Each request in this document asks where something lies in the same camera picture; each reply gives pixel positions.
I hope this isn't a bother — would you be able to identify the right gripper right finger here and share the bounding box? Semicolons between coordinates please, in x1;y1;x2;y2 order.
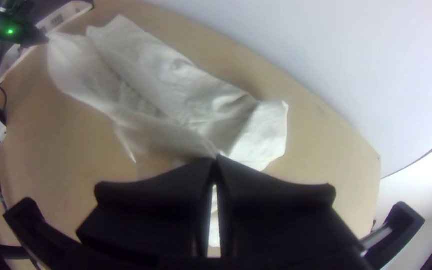
215;154;364;260

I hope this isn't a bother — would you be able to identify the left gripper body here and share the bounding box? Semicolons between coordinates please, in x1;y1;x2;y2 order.
11;22;51;48

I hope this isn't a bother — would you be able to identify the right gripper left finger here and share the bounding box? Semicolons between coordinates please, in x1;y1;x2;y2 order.
76;157;217;260

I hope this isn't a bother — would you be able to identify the white t-shirt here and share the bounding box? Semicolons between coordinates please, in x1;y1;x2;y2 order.
46;14;290;248

